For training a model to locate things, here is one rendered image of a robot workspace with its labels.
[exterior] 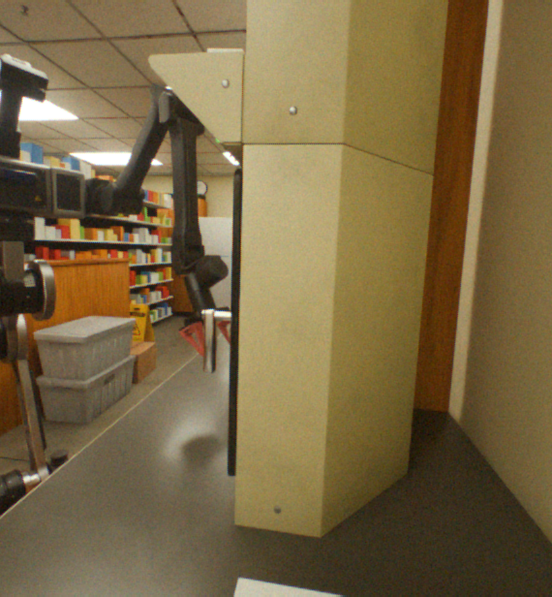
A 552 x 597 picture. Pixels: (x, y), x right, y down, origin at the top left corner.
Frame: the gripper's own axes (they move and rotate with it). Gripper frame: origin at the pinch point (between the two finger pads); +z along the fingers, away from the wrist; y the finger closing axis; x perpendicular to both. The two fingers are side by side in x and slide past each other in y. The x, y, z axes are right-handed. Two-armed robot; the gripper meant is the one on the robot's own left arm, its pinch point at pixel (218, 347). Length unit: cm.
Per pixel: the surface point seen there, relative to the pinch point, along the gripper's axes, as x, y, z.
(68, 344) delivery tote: 181, 29, -51
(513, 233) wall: -63, 19, 2
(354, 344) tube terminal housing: -43.3, -15.6, 9.2
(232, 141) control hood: -44, -26, -17
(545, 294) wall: -63, 10, 13
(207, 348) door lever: -26.6, -23.9, 2.7
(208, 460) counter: -11.6, -19.1, 18.9
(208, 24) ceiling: 14, 85, -192
